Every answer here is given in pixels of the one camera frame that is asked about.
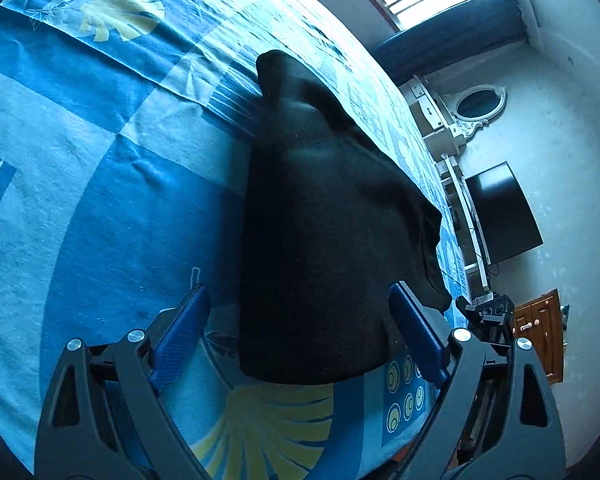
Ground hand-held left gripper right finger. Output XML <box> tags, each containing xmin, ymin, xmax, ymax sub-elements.
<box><xmin>388</xmin><ymin>282</ymin><xmax>567</xmax><ymax>480</ymax></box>

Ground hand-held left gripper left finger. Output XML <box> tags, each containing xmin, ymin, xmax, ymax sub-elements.
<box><xmin>34</xmin><ymin>284</ymin><xmax>212</xmax><ymax>480</ymax></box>

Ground black pants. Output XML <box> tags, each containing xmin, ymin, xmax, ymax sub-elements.
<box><xmin>239</xmin><ymin>50</ymin><xmax>452</xmax><ymax>386</ymax></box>

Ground black device on tripod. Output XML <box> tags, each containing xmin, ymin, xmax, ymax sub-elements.
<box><xmin>455</xmin><ymin>294</ymin><xmax>516</xmax><ymax>348</ymax></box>

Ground white television stand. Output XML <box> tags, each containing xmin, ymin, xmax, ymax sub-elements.
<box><xmin>437</xmin><ymin>152</ymin><xmax>497</xmax><ymax>302</ymax></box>

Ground brown wooden cabinet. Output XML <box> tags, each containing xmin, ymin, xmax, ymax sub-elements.
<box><xmin>510</xmin><ymin>288</ymin><xmax>570</xmax><ymax>387</ymax></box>

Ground black television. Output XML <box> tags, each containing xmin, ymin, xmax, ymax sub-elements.
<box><xmin>465</xmin><ymin>161</ymin><xmax>544</xmax><ymax>266</ymax></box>

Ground blue checked blanket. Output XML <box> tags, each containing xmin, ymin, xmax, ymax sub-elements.
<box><xmin>0</xmin><ymin>15</ymin><xmax>453</xmax><ymax>480</ymax></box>

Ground white vanity dresser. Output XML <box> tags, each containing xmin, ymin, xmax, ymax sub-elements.
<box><xmin>399</xmin><ymin>75</ymin><xmax>509</xmax><ymax>162</ymax></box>

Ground oval mirror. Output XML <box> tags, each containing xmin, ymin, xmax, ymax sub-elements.
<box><xmin>442</xmin><ymin>85</ymin><xmax>509</xmax><ymax>137</ymax></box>

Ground dark blue curtain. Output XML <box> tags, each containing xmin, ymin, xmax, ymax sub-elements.
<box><xmin>375</xmin><ymin>0</ymin><xmax>527</xmax><ymax>82</ymax></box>

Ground light blue printed bed sheet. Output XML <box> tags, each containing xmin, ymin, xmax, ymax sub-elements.
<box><xmin>0</xmin><ymin>0</ymin><xmax>477</xmax><ymax>313</ymax></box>

